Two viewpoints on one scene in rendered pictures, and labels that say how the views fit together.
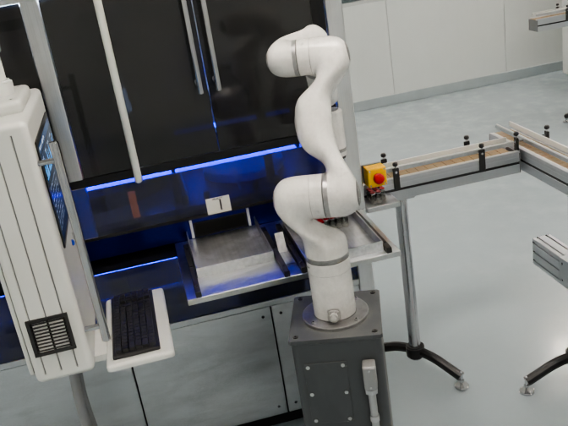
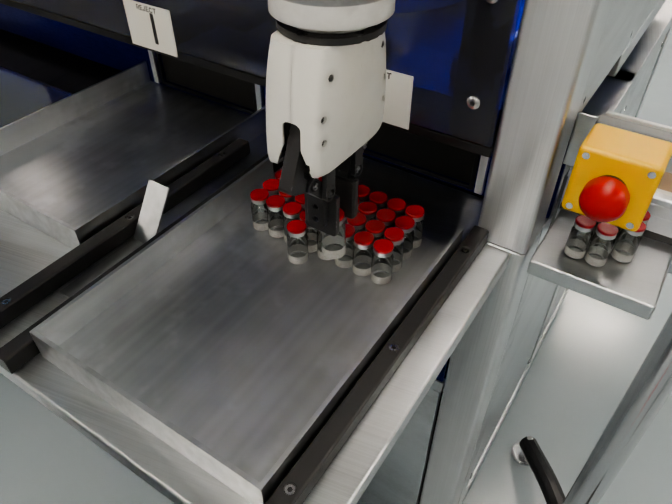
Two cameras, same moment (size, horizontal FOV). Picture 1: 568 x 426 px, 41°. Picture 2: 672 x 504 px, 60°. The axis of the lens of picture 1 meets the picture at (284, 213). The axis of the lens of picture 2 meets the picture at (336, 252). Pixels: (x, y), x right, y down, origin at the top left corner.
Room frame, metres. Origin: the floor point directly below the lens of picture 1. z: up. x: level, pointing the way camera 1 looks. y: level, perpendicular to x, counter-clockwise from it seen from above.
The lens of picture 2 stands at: (2.12, -0.47, 1.31)
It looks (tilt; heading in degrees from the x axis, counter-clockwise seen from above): 42 degrees down; 43
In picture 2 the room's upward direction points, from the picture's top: straight up
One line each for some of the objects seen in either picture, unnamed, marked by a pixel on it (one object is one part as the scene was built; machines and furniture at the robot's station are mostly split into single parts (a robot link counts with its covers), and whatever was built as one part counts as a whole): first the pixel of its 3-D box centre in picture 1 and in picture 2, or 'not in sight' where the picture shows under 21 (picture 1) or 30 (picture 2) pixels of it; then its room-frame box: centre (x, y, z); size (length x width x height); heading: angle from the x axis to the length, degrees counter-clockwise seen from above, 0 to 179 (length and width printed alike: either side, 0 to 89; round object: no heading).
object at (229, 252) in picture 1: (228, 245); (120, 139); (2.43, 0.21, 0.90); 0.34 x 0.26 x 0.04; 9
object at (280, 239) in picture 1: (284, 248); (116, 238); (2.31, 0.02, 0.91); 0.14 x 0.03 x 0.06; 10
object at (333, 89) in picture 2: not in sight; (331, 82); (2.41, -0.20, 1.12); 0.10 x 0.08 x 0.11; 9
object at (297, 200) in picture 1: (310, 217); not in sight; (1.91, -0.07, 1.16); 0.19 x 0.12 x 0.24; 79
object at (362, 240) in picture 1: (330, 235); (268, 288); (2.37, -0.15, 0.90); 0.34 x 0.26 x 0.04; 9
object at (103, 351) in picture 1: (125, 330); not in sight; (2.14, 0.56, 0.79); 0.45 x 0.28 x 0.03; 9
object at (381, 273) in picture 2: (323, 225); (318, 234); (2.46, -0.13, 0.90); 0.18 x 0.02 x 0.05; 99
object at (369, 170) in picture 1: (374, 174); (617, 173); (2.64, -0.35, 0.99); 0.08 x 0.07 x 0.07; 9
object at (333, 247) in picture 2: not in sight; (333, 234); (2.41, -0.20, 0.97); 0.02 x 0.02 x 0.04
